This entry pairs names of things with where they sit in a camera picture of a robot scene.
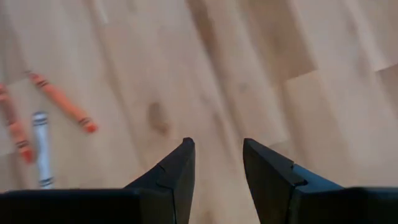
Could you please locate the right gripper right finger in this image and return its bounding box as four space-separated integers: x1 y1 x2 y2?
242 138 345 224

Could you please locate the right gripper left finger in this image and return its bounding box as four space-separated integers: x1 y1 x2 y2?
124 137 197 224

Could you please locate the grey crayon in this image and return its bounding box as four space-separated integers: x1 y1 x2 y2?
32 111 55 190

